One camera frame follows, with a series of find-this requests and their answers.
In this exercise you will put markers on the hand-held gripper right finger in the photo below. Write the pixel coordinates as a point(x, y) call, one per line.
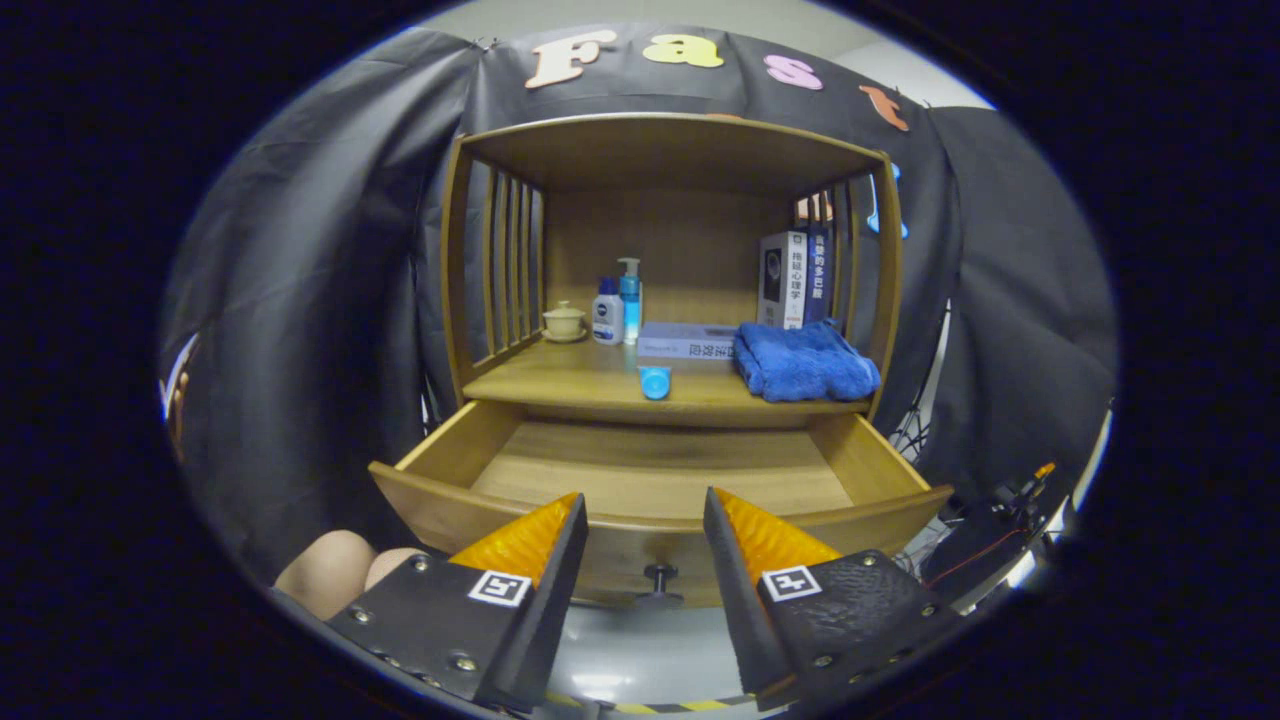
point(740, 610)

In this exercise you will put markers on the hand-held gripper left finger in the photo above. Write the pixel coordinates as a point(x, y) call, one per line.
point(545, 620)

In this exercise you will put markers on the wooden drawer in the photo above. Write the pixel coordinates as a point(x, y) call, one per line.
point(640, 470)

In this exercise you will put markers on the blue tube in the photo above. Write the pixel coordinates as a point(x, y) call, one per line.
point(655, 383)

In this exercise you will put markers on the wooden countertop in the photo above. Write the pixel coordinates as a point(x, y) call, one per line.
point(560, 380)

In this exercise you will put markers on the wooden cabinet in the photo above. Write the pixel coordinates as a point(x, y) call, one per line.
point(660, 250)

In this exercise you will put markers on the yellow black floor tape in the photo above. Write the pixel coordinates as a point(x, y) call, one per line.
point(690, 706)

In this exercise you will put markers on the folded blue towel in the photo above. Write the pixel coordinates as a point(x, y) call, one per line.
point(805, 365)

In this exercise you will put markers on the flat white book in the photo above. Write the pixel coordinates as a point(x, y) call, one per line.
point(685, 342)

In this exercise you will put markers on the black device with orange tip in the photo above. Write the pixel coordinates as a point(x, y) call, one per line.
point(1015, 495)

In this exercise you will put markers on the lidded ceramic tea cup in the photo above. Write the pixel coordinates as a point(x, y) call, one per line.
point(564, 322)

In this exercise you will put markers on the white bottle with blue cap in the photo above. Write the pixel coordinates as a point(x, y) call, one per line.
point(607, 325)

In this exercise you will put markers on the blue pump bottle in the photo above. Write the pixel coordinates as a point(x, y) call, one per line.
point(631, 310)

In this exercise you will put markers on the upright white book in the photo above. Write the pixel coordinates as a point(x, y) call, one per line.
point(785, 280)

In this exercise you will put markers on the upright blue book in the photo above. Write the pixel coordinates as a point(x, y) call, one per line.
point(818, 270)

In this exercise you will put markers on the black backdrop cloth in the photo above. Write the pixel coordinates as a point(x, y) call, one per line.
point(320, 250)

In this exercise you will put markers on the smartphone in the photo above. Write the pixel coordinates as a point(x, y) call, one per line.
point(175, 375)

